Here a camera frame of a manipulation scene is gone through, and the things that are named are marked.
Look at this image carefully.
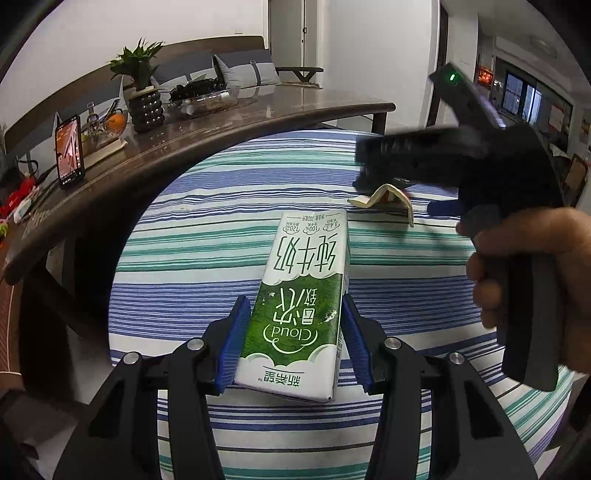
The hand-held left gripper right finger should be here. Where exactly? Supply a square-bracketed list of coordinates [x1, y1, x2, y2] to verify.
[340, 292, 539, 480]

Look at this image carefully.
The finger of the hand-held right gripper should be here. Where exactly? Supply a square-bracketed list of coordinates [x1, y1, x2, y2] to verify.
[353, 127, 489, 193]
[427, 198, 463, 219]

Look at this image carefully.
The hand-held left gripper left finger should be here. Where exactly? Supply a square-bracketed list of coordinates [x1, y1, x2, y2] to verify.
[53, 295, 253, 480]

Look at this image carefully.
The white wrapper with orange corner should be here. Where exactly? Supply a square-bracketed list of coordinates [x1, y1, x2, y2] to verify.
[347, 183, 415, 228]

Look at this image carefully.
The green white milk carton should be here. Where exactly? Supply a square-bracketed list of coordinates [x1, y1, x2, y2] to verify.
[233, 209, 350, 405]

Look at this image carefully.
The person's right hand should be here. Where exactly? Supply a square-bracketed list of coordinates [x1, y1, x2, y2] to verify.
[455, 207, 591, 375]

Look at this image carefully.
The dark window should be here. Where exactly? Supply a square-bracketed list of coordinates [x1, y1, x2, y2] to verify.
[502, 69, 544, 126]

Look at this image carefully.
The blue green striped tablecloth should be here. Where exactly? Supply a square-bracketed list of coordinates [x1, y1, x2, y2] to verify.
[108, 129, 576, 480]

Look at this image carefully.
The white door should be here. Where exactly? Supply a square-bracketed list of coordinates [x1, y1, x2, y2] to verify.
[268, 0, 331, 86]

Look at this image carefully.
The dark wooden coffee table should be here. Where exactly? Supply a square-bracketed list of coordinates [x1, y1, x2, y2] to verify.
[2, 85, 397, 402]

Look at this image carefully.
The glass fruit tray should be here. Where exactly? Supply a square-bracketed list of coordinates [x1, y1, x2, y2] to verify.
[166, 90, 241, 116]

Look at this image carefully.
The dark grapes bunch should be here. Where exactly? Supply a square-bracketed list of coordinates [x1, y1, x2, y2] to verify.
[170, 78, 227, 103]

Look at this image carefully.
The green plant in black pot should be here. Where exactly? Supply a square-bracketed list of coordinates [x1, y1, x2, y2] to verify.
[109, 39, 166, 134]

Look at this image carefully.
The black smartphone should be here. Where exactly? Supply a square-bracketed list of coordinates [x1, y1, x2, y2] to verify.
[54, 114, 88, 189]

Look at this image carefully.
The brown sofa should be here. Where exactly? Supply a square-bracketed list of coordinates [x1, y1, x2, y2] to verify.
[0, 36, 324, 158]

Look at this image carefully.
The red white packet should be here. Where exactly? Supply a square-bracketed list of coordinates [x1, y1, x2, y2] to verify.
[0, 178, 37, 218]

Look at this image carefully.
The grey cushion with strap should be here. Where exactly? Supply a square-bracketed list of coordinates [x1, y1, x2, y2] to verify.
[152, 50, 227, 91]
[213, 48, 281, 89]

